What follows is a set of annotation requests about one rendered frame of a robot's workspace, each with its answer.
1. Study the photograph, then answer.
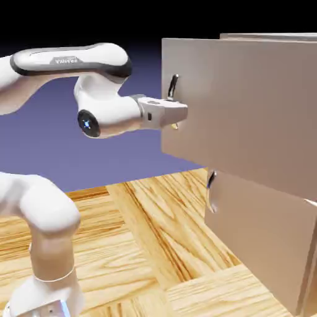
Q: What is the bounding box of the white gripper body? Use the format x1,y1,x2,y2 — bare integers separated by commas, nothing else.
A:
161,98,189,129

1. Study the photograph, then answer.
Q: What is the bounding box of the dark curved door handle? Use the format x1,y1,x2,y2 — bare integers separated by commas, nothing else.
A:
167,73,180,131

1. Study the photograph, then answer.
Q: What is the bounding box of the large light brown cabinet door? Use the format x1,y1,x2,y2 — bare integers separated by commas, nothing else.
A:
161,37,317,202

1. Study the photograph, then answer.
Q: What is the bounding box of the light brown cabinet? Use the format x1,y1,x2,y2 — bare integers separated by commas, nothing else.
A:
161,32,317,317

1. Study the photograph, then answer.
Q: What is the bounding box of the silver curved door handle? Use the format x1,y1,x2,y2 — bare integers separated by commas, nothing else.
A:
206,170,218,214

